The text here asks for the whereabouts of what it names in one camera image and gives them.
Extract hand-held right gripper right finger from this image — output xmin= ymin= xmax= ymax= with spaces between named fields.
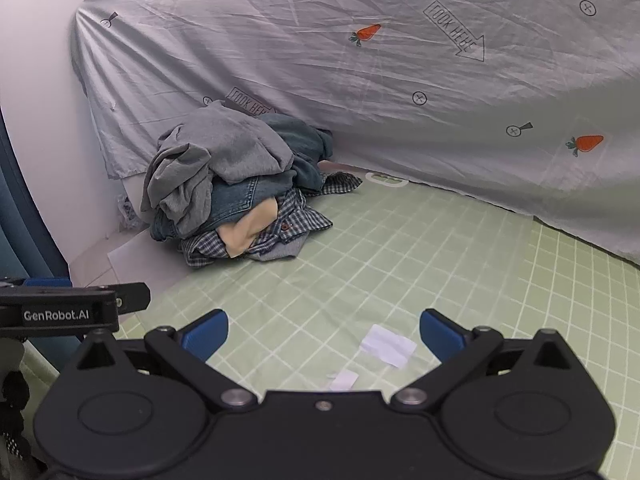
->
xmin=390 ymin=309 xmax=583 ymax=413

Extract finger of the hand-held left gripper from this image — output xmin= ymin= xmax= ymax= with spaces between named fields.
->
xmin=0 ymin=276 xmax=72 ymax=289
xmin=0 ymin=282 xmax=152 ymax=313

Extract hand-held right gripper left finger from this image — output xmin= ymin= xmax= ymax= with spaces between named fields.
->
xmin=60 ymin=309 xmax=261 ymax=413

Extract white paper sheet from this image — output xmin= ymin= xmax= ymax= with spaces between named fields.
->
xmin=107 ymin=232 xmax=182 ymax=292

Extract large white paper scrap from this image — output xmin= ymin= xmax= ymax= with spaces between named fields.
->
xmin=359 ymin=324 xmax=419 ymax=369

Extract blue curtain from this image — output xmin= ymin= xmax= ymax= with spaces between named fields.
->
xmin=0 ymin=110 xmax=71 ymax=287

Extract crumpled clear plastic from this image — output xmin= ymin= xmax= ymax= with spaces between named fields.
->
xmin=116 ymin=192 xmax=142 ymax=234

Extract green checked mat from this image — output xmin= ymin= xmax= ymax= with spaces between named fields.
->
xmin=112 ymin=172 xmax=640 ymax=480

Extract small white paper scrap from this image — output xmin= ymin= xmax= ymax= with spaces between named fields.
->
xmin=327 ymin=370 xmax=360 ymax=391

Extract beige garment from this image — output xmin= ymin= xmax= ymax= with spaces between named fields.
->
xmin=215 ymin=197 xmax=279 ymax=260

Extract blue denim jeans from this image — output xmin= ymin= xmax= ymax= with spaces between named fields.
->
xmin=150 ymin=174 xmax=301 ymax=243

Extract blue plaid shirt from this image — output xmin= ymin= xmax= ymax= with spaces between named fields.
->
xmin=179 ymin=171 xmax=363 ymax=269

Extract dark teal garment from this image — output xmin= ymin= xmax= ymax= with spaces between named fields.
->
xmin=256 ymin=112 xmax=336 ymax=194

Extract grey carrot-print bed sheet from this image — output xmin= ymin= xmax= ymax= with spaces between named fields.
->
xmin=70 ymin=0 xmax=640 ymax=267

